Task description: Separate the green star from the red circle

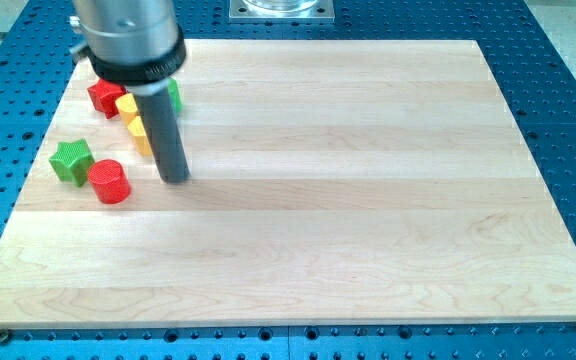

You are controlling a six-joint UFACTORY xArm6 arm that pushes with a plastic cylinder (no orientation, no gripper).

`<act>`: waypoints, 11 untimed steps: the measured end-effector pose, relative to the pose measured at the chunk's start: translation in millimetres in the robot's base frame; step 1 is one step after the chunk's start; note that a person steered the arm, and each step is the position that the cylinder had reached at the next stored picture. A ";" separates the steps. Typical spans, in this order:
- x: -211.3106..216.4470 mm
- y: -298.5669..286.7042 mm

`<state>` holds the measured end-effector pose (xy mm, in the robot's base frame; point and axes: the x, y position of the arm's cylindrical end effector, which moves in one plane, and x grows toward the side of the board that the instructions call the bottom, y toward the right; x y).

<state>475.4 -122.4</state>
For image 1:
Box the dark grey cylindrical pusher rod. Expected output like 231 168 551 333
132 87 190 183

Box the red star block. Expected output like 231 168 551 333
87 79 126 119

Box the green star block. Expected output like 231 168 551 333
49 139 95 187

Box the green block behind rod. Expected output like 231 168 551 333
168 78 183 115

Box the yellow block upper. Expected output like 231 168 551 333
115 93 139 126

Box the yellow block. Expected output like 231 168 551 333
115 93 139 126
127 116 152 156

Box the yellow block lower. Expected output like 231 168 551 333
127 116 152 156

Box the red cylinder block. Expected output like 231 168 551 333
87 159 131 204

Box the light wooden board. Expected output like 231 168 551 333
0 39 576 329

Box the left board clamp screw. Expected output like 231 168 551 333
0 329 13 345

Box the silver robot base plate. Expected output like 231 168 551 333
228 0 335 23

